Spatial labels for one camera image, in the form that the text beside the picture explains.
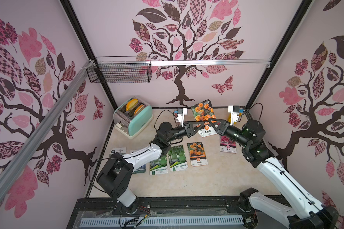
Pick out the mint green toaster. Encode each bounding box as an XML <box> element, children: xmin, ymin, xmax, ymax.
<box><xmin>113</xmin><ymin>96</ymin><xmax>153</xmax><ymax>139</ymax></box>

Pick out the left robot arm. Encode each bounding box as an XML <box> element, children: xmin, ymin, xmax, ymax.
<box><xmin>96</xmin><ymin>121</ymin><xmax>204</xmax><ymax>214</ymax></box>

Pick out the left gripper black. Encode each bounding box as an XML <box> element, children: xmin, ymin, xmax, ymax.
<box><xmin>165</xmin><ymin>120</ymin><xmax>203</xmax><ymax>143</ymax></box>

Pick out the aluminium rail rear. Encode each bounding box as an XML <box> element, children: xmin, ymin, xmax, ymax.
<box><xmin>98</xmin><ymin>59</ymin><xmax>271</xmax><ymax>66</ymax></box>

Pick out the green gourd packet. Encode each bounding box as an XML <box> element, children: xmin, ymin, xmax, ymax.
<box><xmin>150</xmin><ymin>156</ymin><xmax>168</xmax><ymax>176</ymax></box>
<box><xmin>168</xmin><ymin>145</ymin><xmax>188</xmax><ymax>172</ymax></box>

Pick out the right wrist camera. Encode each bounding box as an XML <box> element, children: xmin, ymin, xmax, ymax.
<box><xmin>228</xmin><ymin>106</ymin><xmax>244</xmax><ymax>126</ymax></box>

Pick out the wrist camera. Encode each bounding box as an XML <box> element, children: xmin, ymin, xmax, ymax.
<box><xmin>228</xmin><ymin>106</ymin><xmax>244</xmax><ymax>126</ymax></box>
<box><xmin>174</xmin><ymin>108</ymin><xmax>188</xmax><ymax>127</ymax></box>

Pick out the black wire basket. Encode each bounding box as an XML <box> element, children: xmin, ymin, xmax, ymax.
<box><xmin>87</xmin><ymin>54</ymin><xmax>152</xmax><ymax>84</ymax></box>

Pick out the aluminium rail left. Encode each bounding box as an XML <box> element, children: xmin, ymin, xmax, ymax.
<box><xmin>0</xmin><ymin>60</ymin><xmax>95</xmax><ymax>202</ymax></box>

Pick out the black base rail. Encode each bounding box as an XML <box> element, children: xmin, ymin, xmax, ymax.
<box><xmin>72</xmin><ymin>196</ymin><xmax>243</xmax><ymax>215</ymax></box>

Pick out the marigold seed packet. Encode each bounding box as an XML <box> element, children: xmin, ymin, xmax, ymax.
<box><xmin>191</xmin><ymin>99</ymin><xmax>216</xmax><ymax>137</ymax></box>
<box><xmin>187</xmin><ymin>142</ymin><xmax>208</xmax><ymax>167</ymax></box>

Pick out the green gourd packet front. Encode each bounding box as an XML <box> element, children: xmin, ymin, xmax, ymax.
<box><xmin>150</xmin><ymin>156</ymin><xmax>168</xmax><ymax>176</ymax></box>

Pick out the hollyhock seed packet front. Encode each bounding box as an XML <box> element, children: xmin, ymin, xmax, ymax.
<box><xmin>220</xmin><ymin>136</ymin><xmax>237</xmax><ymax>154</ymax></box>

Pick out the aluminium rail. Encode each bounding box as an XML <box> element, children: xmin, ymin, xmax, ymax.
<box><xmin>98</xmin><ymin>59</ymin><xmax>271</xmax><ymax>66</ymax></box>
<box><xmin>0</xmin><ymin>60</ymin><xmax>95</xmax><ymax>202</ymax></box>

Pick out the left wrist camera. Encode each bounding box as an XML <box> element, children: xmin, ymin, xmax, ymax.
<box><xmin>174</xmin><ymin>108</ymin><xmax>188</xmax><ymax>127</ymax></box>

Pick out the lavender seed packet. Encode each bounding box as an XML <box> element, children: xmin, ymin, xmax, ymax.
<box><xmin>133</xmin><ymin>164</ymin><xmax>147</xmax><ymax>174</ymax></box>
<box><xmin>110</xmin><ymin>148</ymin><xmax>127</xmax><ymax>156</ymax></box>

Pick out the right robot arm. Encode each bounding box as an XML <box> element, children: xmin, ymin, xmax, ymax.
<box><xmin>208</xmin><ymin>118</ymin><xmax>339</xmax><ymax>229</ymax></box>

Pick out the white slotted cable duct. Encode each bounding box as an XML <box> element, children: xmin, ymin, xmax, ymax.
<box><xmin>79</xmin><ymin>215</ymin><xmax>245</xmax><ymax>229</ymax></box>

